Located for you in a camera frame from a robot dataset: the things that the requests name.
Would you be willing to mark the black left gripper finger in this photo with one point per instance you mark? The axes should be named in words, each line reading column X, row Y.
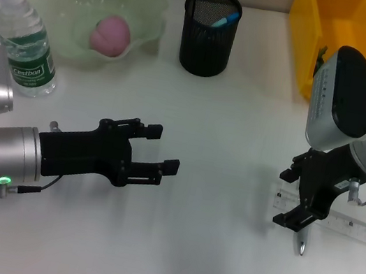
column 148, row 173
column 145, row 130

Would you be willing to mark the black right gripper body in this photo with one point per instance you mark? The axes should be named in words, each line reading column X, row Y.
column 325, row 176

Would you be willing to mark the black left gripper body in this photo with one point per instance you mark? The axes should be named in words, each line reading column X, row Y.
column 84, row 151

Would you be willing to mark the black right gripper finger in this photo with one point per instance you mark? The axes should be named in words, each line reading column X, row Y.
column 299, row 219
column 293, row 174

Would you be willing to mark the clear plastic ruler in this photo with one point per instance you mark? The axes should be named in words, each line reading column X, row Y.
column 358, row 228

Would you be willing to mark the pink peach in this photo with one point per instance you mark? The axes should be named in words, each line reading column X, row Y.
column 110, row 35

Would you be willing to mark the clear water bottle green label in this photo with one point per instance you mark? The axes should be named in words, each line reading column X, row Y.
column 28, row 60

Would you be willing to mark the green plastic wrapper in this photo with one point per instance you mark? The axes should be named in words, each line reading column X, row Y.
column 320, row 58

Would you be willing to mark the blue teal scissors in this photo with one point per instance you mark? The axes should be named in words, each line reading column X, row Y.
column 226, row 20

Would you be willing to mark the silver pen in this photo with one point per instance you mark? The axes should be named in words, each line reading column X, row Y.
column 302, row 241

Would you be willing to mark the black mesh pen cup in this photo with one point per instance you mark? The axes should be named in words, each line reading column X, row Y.
column 205, row 48

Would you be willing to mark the yellow plastic bin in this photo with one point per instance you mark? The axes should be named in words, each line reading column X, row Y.
column 365, row 27

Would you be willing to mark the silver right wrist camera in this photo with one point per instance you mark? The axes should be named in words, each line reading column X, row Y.
column 345, row 101

